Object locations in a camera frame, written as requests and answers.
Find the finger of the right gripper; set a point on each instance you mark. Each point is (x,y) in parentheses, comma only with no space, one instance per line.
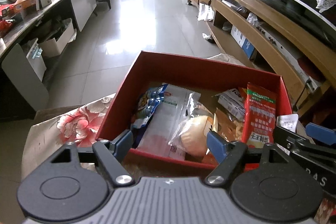
(318,132)
(293,142)

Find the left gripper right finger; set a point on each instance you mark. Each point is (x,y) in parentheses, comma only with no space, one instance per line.
(229,156)

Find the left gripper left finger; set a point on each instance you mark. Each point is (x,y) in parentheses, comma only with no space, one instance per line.
(110,155)

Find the red spicy strip packet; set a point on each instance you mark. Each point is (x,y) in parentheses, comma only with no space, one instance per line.
(260,116)

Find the round bread bun packet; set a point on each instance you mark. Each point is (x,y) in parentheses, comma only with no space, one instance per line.
(191,133)

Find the white Kaprons packet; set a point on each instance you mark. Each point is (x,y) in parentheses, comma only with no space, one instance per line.
(233,102)

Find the long silver white packet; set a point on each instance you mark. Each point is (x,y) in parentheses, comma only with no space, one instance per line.
(165,121)

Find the blue cartoon snack packet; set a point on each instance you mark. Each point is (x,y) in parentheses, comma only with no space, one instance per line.
(147,106)

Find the yellow waffle snack bag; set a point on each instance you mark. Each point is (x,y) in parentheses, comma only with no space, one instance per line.
(227,126)

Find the red cardboard box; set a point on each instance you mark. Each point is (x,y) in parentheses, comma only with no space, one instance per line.
(208,77)

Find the wooden TV cabinet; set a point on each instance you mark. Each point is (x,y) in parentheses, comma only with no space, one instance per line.
(306,64)

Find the white storage box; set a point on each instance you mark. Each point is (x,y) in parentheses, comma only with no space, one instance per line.
(58,39)

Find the flat screen television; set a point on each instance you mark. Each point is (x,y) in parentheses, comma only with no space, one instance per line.
(304,12)

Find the dark long side table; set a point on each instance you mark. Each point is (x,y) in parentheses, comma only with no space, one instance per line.
(23,92)

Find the white cabinet door panel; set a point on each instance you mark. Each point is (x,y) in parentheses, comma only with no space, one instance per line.
(82,10)

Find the red plastic bag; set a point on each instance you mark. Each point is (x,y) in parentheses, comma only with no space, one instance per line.
(7,22)

